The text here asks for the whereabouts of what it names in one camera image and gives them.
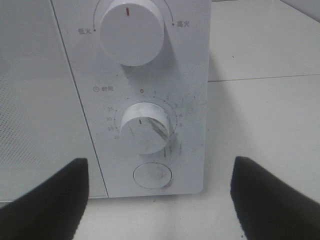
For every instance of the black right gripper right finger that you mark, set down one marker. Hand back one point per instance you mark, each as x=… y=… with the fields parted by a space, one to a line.
x=269 y=209

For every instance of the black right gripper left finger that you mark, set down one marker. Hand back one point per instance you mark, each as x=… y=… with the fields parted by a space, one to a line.
x=52 y=210

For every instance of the round door release button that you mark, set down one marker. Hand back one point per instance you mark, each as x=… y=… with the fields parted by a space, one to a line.
x=152 y=175

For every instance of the white timer knob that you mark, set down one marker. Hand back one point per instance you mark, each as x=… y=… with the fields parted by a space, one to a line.
x=145 y=128

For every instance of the white microwave door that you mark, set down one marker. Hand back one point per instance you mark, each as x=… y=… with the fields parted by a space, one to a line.
x=42 y=124

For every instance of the white microwave oven body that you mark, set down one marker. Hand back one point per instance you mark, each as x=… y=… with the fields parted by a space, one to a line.
x=176 y=80

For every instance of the white upper power knob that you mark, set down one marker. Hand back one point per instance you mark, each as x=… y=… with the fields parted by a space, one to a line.
x=132 y=32

